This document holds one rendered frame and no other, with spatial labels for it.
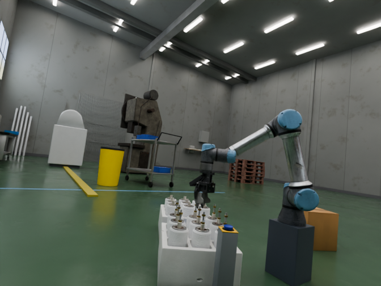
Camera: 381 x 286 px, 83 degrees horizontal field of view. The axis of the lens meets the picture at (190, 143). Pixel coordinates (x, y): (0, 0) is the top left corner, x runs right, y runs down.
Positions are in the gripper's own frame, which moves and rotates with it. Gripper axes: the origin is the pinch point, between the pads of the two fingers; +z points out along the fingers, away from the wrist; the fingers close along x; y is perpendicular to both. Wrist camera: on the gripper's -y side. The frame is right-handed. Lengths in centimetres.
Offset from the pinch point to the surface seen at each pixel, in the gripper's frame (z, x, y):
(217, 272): 20.1, -14.7, 28.3
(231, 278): 21.6, -10.9, 32.6
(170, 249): 16.8, -23.9, 7.6
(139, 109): -162, 223, -499
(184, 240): 14.1, -16.3, 8.1
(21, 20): -516, -67, -1043
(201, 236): 11.0, -10.3, 13.4
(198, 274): 27.2, -12.2, 15.8
